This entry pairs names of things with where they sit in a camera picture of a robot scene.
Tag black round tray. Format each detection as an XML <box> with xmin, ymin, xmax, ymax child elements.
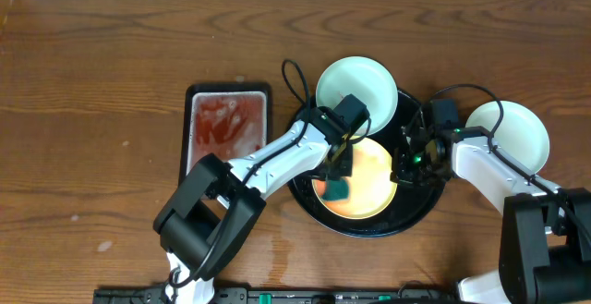
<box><xmin>287</xmin><ymin>89</ymin><xmax>444</xmax><ymax>237</ymax></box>

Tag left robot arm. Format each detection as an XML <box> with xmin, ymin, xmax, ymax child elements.
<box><xmin>153</xmin><ymin>107</ymin><xmax>368</xmax><ymax>303</ymax></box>

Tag yellow plate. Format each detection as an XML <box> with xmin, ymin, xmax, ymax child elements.
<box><xmin>311</xmin><ymin>138</ymin><xmax>397</xmax><ymax>220</ymax></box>

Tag black rectangular soapy tray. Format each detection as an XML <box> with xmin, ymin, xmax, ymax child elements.
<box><xmin>179</xmin><ymin>82</ymin><xmax>272</xmax><ymax>180</ymax></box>

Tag green scrubbing sponge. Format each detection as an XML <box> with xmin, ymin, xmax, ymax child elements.
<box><xmin>320</xmin><ymin>178</ymin><xmax>350</xmax><ymax>201</ymax></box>

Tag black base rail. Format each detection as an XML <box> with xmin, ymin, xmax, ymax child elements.
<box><xmin>92</xmin><ymin>286</ymin><xmax>459</xmax><ymax>304</ymax></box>

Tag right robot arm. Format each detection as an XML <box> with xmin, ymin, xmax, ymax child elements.
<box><xmin>394</xmin><ymin>127</ymin><xmax>590</xmax><ymax>303</ymax></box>

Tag light blue plate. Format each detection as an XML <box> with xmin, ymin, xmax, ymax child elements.
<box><xmin>460</xmin><ymin>101</ymin><xmax>549</xmax><ymax>173</ymax></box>
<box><xmin>316</xmin><ymin>56</ymin><xmax>398</xmax><ymax>135</ymax></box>

